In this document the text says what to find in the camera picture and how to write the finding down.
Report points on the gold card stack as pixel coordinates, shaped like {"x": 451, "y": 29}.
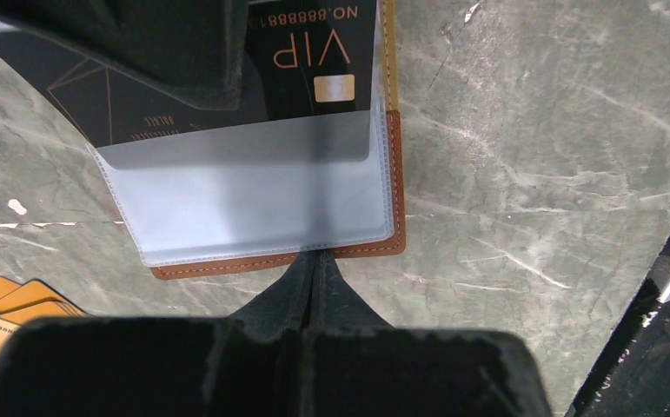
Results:
{"x": 24, "y": 302}

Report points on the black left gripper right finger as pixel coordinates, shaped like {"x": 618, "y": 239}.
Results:
{"x": 352, "y": 363}

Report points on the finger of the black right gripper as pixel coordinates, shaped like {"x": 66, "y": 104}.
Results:
{"x": 189, "y": 50}

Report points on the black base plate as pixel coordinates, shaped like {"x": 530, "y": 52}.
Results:
{"x": 631, "y": 376}

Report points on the black VIP card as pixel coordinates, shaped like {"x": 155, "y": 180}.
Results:
{"x": 307, "y": 72}

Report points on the brown leather card holder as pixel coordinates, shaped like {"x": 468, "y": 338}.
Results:
{"x": 204, "y": 218}

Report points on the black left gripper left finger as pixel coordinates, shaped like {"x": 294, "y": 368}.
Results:
{"x": 238, "y": 365}

